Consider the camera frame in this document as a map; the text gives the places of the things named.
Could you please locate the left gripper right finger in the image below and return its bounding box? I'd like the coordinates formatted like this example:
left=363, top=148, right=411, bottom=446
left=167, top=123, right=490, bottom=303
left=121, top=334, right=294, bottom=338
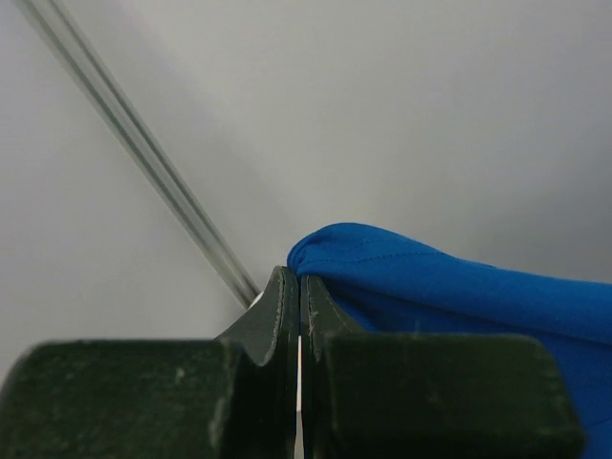
left=300, top=275, right=586, bottom=458

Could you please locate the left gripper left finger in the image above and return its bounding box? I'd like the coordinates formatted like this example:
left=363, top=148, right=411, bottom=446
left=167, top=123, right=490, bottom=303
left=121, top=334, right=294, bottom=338
left=1, top=267, right=299, bottom=458

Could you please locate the blue printed t shirt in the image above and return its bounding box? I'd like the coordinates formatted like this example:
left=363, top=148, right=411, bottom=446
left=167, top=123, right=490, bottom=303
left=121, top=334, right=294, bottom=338
left=287, top=223, right=611, bottom=458

